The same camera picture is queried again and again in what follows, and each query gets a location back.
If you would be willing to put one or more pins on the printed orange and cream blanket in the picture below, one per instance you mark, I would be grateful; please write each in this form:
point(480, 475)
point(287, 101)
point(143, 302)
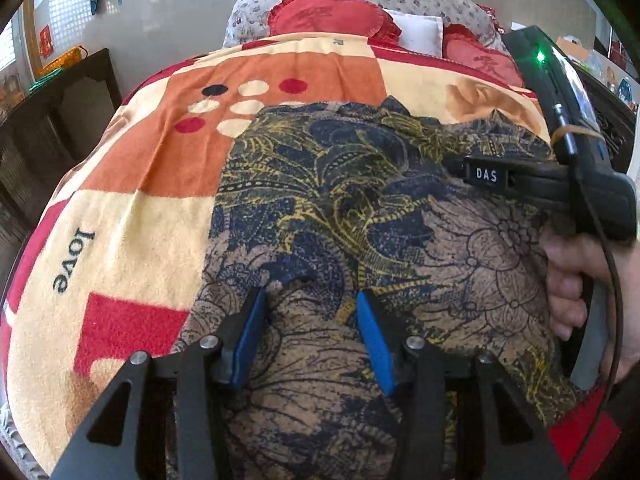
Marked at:
point(150, 160)

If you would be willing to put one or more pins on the colourful clutter pile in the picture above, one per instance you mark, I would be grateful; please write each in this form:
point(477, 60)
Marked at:
point(600, 60)

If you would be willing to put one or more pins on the dark wooden cabinet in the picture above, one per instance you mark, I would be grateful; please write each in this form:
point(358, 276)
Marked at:
point(50, 125)

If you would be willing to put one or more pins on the floral patterned brown garment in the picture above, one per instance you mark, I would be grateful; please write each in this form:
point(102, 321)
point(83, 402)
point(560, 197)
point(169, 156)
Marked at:
point(350, 185)

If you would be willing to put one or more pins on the red wall poster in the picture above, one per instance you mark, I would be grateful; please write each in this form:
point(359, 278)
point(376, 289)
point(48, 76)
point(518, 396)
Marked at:
point(45, 40)

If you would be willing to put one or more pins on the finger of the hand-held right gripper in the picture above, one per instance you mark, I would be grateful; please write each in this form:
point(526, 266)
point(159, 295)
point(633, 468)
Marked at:
point(485, 175)

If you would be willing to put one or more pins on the tan rubber band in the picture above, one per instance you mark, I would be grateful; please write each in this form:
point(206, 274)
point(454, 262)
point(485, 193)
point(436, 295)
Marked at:
point(575, 131)

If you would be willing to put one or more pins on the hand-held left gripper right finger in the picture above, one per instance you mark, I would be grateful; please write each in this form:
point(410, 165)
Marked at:
point(377, 345)

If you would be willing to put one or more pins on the person's right hand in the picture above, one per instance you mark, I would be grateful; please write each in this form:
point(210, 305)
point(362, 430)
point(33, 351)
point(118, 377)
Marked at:
point(565, 270)

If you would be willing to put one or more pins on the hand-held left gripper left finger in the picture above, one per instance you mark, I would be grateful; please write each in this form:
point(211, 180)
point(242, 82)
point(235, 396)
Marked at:
point(250, 340)

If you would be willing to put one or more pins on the dark wooden headboard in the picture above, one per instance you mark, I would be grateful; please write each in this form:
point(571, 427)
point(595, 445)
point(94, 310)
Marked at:
point(610, 125)

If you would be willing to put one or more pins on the orange crate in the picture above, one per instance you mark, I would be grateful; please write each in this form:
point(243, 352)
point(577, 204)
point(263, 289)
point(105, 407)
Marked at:
point(60, 62)

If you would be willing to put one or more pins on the red heart cushion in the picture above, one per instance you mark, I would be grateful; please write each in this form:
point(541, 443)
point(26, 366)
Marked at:
point(475, 50)
point(320, 15)

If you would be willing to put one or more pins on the white pillow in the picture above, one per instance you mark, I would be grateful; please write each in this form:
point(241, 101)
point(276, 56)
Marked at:
point(417, 35)

